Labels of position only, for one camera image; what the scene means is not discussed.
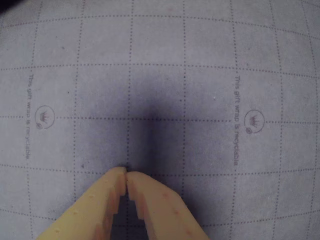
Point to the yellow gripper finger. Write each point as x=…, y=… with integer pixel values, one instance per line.
x=165, y=215
x=90, y=212

